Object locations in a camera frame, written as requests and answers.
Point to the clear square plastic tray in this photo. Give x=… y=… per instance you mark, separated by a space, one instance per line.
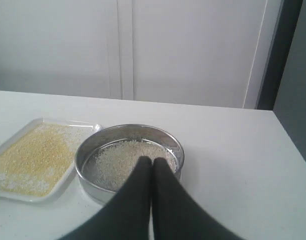
x=74 y=133

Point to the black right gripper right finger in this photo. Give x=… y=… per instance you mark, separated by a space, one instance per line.
x=176 y=216

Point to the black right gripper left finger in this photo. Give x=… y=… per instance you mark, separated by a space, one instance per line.
x=127 y=214

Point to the round steel mesh sieve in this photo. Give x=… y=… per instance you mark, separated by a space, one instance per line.
x=120 y=157

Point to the yellow millet grains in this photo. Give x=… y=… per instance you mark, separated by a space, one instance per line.
x=41 y=155

